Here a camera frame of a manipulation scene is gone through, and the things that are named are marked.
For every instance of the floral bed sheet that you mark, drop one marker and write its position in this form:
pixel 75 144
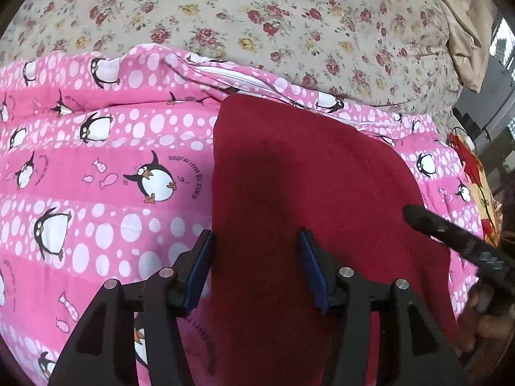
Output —
pixel 241 16

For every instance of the pink penguin print blanket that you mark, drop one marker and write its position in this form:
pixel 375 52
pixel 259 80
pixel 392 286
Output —
pixel 100 148

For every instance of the window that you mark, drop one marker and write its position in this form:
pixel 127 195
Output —
pixel 505 44

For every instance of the dark furniture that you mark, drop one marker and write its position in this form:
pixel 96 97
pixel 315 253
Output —
pixel 487 100

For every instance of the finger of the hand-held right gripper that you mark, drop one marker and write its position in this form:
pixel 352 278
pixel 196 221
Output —
pixel 430 223

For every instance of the red and yellow printed cloth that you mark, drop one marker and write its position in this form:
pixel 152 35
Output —
pixel 478 177

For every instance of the beige cloth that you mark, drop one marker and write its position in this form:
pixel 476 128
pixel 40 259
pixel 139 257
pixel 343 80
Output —
pixel 466 28

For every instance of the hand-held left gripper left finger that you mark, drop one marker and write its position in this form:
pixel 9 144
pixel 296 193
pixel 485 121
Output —
pixel 199 269

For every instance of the dark red garment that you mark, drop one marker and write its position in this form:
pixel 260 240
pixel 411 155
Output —
pixel 301 169

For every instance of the person's right hand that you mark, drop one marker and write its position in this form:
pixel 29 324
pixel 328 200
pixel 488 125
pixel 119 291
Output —
pixel 478 317

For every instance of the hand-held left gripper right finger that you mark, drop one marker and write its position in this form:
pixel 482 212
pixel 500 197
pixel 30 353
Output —
pixel 312 269

